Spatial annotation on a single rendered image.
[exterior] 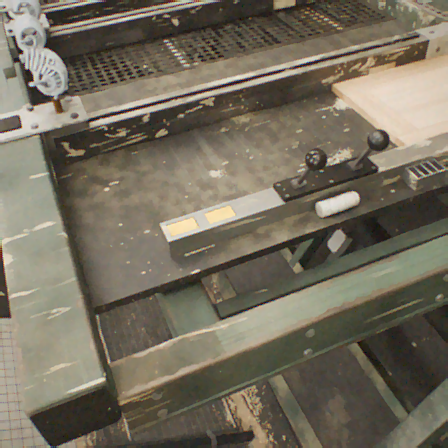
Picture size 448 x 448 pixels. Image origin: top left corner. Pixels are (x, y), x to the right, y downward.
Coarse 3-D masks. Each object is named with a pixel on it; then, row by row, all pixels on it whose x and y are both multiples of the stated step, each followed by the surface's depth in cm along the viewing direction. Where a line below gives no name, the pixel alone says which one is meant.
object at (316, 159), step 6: (312, 150) 80; (318, 150) 80; (306, 156) 81; (312, 156) 80; (318, 156) 79; (324, 156) 80; (306, 162) 81; (312, 162) 80; (318, 162) 80; (324, 162) 80; (312, 168) 80; (318, 168) 80; (306, 174) 86; (294, 180) 90; (300, 180) 88; (294, 186) 90; (300, 186) 90
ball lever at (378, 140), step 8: (368, 136) 84; (376, 136) 83; (384, 136) 82; (368, 144) 84; (376, 144) 83; (384, 144) 83; (368, 152) 87; (360, 160) 91; (352, 168) 93; (360, 168) 93
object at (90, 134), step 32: (416, 32) 129; (32, 64) 94; (288, 64) 120; (320, 64) 119; (352, 64) 121; (384, 64) 125; (160, 96) 112; (192, 96) 111; (224, 96) 113; (256, 96) 116; (288, 96) 120; (32, 128) 98; (64, 128) 103; (96, 128) 105; (128, 128) 108; (160, 128) 111; (64, 160) 107
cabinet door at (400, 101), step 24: (384, 72) 125; (408, 72) 125; (432, 72) 125; (360, 96) 118; (384, 96) 118; (408, 96) 117; (432, 96) 117; (384, 120) 110; (408, 120) 110; (432, 120) 110
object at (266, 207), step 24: (408, 144) 100; (432, 144) 99; (384, 168) 95; (264, 192) 92; (336, 192) 93; (360, 192) 96; (192, 216) 88; (240, 216) 87; (264, 216) 89; (288, 216) 92; (168, 240) 84; (192, 240) 86; (216, 240) 88
